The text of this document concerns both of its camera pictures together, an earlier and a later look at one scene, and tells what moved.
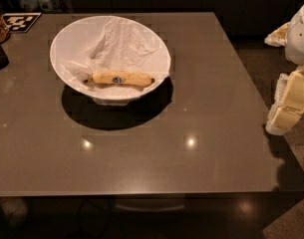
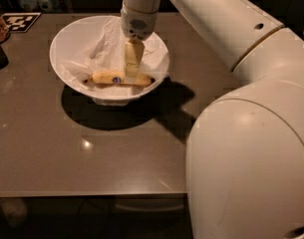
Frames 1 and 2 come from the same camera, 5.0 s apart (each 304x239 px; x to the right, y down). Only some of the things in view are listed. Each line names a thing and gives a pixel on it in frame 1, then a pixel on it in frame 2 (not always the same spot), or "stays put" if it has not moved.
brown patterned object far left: [0, 29] stays put
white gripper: [300, 39] to [139, 24]
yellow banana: [122, 78] stays put
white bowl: [108, 43] stays put
